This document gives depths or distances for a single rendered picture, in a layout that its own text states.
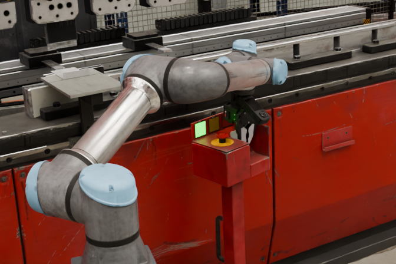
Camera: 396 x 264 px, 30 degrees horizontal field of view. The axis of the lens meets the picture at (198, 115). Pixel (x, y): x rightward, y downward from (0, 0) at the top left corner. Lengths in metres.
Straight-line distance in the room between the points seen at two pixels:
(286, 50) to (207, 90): 1.06
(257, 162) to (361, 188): 0.83
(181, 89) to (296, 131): 1.06
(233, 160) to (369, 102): 0.89
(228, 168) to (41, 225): 0.62
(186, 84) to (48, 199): 0.45
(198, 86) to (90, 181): 0.43
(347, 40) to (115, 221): 1.72
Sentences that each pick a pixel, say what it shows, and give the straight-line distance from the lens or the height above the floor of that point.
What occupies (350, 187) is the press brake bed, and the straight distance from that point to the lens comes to 3.08.
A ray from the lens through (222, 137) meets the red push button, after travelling 2.32.
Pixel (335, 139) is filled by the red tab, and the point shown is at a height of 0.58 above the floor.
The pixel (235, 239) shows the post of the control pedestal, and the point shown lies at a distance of 2.50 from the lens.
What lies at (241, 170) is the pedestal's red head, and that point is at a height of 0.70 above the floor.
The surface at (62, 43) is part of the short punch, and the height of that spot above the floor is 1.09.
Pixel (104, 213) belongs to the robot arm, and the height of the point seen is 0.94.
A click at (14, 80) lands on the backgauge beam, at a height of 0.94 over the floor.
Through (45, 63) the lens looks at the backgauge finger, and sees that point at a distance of 2.58.
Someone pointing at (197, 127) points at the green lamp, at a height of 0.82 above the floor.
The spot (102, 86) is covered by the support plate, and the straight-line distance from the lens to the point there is 2.24.
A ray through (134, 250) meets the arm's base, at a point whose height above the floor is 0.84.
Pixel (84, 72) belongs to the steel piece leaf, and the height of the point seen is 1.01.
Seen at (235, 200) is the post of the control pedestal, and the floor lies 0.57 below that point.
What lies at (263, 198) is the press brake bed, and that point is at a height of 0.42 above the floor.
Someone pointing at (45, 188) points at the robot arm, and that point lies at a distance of 1.63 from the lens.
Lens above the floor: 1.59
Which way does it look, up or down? 18 degrees down
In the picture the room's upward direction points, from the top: 3 degrees counter-clockwise
